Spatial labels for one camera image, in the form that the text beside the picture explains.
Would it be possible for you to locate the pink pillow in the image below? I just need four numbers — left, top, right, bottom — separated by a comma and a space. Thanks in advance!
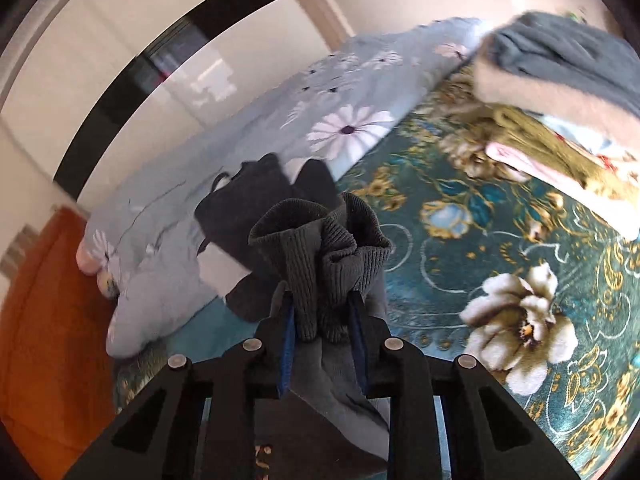
76, 240, 108, 276

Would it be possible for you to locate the olive knitted garment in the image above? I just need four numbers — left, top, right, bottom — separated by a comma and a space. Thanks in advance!
492, 106, 639, 205

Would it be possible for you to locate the orange wooden headboard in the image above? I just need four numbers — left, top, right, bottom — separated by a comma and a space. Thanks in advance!
1, 208, 115, 479

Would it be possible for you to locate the teal floral bed blanket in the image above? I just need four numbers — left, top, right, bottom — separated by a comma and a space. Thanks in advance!
112, 58, 640, 480

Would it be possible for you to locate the black and white jacket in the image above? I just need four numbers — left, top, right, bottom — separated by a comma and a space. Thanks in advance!
194, 154, 337, 322

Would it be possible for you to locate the floral pillow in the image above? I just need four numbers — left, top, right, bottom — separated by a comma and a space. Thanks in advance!
96, 270, 119, 300

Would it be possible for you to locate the beige fluffy garment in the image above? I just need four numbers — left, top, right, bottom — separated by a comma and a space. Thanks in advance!
473, 53, 640, 152

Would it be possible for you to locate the white black wardrobe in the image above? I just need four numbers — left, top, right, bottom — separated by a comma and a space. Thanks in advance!
1, 0, 329, 208

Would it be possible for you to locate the blue grey folded garment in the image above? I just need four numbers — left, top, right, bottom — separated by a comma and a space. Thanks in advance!
488, 12, 639, 116

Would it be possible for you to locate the pink white folded cloth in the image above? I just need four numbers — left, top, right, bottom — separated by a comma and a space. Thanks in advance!
485, 142, 640, 240

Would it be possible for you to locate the light blue floral duvet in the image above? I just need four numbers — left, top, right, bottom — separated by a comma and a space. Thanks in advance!
83, 18, 483, 359

